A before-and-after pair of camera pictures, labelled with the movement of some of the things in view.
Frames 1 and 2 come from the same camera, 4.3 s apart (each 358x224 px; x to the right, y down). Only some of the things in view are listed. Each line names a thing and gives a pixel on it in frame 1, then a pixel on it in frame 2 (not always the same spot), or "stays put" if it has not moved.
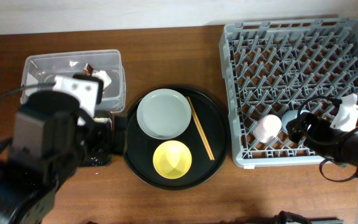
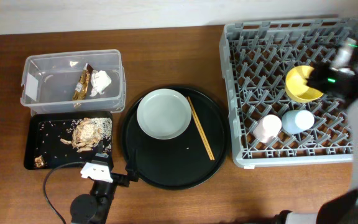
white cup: (267, 127) stays put
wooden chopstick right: (201, 129) stays put
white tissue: (104, 76) stays put
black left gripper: (119, 142) to (131, 168)
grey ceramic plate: (163, 114) stays put
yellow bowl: (172, 159) to (296, 87)
